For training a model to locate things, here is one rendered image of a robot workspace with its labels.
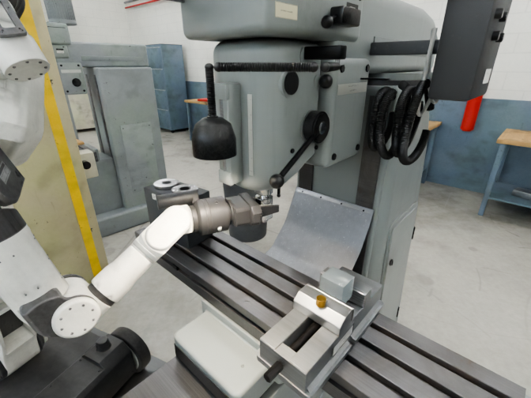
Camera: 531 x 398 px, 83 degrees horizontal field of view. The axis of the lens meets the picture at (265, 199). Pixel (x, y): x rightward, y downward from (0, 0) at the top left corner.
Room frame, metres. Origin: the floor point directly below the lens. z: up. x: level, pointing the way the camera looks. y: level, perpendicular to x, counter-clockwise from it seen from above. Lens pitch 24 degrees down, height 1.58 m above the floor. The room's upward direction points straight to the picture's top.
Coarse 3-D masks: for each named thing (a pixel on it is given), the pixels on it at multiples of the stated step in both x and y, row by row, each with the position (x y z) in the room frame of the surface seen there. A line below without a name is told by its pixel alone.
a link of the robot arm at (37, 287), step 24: (24, 240) 0.44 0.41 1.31; (0, 264) 0.40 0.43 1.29; (24, 264) 0.42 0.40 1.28; (48, 264) 0.45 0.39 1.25; (0, 288) 0.40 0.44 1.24; (24, 288) 0.41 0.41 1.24; (48, 288) 0.43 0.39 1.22; (24, 312) 0.39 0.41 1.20; (48, 312) 0.40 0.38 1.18; (72, 312) 0.42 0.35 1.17; (96, 312) 0.44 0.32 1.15; (48, 336) 0.39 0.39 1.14; (72, 336) 0.40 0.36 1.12
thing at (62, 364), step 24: (96, 336) 0.89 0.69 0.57; (48, 360) 0.79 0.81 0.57; (72, 360) 0.79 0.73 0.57; (96, 360) 0.75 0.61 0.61; (120, 360) 0.78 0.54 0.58; (0, 384) 0.69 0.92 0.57; (24, 384) 0.69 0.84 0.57; (48, 384) 0.69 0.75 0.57; (72, 384) 0.68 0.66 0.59; (96, 384) 0.69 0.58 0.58; (120, 384) 0.76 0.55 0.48
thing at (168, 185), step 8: (160, 184) 1.02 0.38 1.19; (168, 184) 1.02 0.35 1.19; (176, 184) 1.02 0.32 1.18; (184, 184) 1.02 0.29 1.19; (192, 184) 1.02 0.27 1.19; (152, 192) 1.00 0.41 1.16; (160, 192) 0.98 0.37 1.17; (168, 192) 0.98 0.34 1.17; (176, 192) 0.95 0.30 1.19; (200, 192) 0.98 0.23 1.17; (208, 192) 0.99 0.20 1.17; (152, 200) 1.00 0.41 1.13; (152, 208) 1.01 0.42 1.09; (152, 216) 1.01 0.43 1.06; (192, 232) 0.92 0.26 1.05; (184, 240) 0.91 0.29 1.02; (192, 240) 0.91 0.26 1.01; (200, 240) 0.94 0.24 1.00
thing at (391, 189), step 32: (384, 128) 0.90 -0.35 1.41; (352, 160) 0.96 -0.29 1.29; (384, 160) 0.89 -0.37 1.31; (416, 160) 1.07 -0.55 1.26; (320, 192) 1.04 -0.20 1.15; (352, 192) 0.95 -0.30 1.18; (384, 192) 0.90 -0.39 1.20; (416, 192) 1.12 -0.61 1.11; (384, 224) 0.90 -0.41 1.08; (384, 256) 0.92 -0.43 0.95; (384, 288) 0.93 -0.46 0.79
